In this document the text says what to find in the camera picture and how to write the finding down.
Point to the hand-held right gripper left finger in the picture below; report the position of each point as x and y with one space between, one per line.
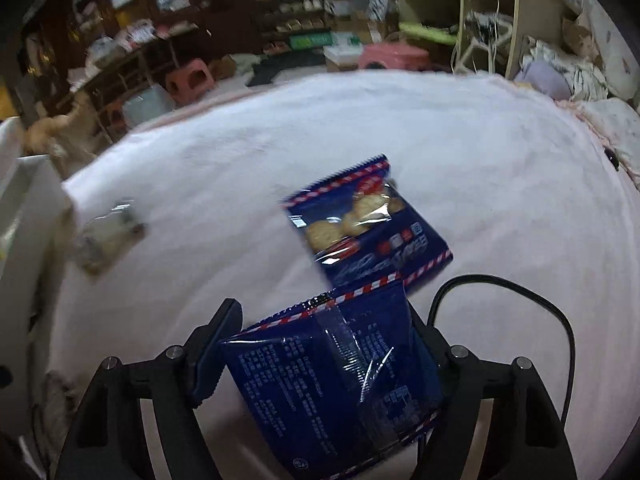
215 355

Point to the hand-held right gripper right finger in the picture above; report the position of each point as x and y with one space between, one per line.
450 375

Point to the blue striped cookie packet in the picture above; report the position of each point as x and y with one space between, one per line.
310 385
380 255

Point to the white fabric storage box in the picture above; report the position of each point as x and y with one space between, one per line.
30 200

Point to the small clear snack packet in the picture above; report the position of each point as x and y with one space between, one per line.
107 240

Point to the grey bin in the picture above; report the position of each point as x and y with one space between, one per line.
147 105

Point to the small black clip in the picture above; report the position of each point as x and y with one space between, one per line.
612 158

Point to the tan dog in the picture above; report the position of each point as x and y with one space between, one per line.
55 130

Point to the pink plastic stool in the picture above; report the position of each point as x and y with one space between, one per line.
395 55
190 80

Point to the black cloth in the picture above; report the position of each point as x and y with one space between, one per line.
285 67

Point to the lilac pillow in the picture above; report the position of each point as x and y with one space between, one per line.
542 80

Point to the floral bedding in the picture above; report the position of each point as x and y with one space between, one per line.
610 110

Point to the open cardboard box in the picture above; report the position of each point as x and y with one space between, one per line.
344 56

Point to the green box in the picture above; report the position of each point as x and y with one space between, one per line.
311 41

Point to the shoe rack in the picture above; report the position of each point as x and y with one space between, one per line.
300 15

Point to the dark wooden cabinet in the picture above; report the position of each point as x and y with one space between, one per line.
150 0

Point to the light wooden shelf unit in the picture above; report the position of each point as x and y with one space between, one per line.
530 10

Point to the white plastic frame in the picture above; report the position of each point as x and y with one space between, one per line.
482 40

